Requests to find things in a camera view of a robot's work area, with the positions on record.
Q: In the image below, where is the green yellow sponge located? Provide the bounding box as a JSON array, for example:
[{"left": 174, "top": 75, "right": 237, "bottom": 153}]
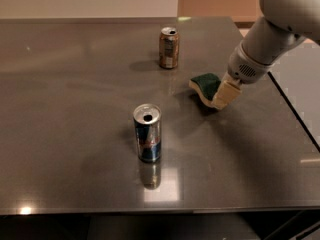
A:
[{"left": 189, "top": 73, "right": 221, "bottom": 108}]

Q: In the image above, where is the brown soda can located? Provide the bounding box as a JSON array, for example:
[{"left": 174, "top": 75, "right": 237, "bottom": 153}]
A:
[{"left": 159, "top": 27, "right": 180, "bottom": 69}]

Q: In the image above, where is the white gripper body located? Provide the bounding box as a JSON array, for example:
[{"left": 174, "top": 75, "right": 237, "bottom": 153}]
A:
[{"left": 227, "top": 42, "right": 275, "bottom": 84}]

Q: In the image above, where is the blue silver redbull can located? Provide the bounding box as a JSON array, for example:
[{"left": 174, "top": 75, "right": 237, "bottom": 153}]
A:
[{"left": 133, "top": 103, "right": 161, "bottom": 163}]

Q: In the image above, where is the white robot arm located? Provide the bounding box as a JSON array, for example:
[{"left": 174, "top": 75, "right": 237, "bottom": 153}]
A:
[{"left": 210, "top": 0, "right": 320, "bottom": 110}]

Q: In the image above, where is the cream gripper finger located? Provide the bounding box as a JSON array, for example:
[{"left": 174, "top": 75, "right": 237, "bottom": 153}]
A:
[{"left": 211, "top": 73, "right": 242, "bottom": 110}]

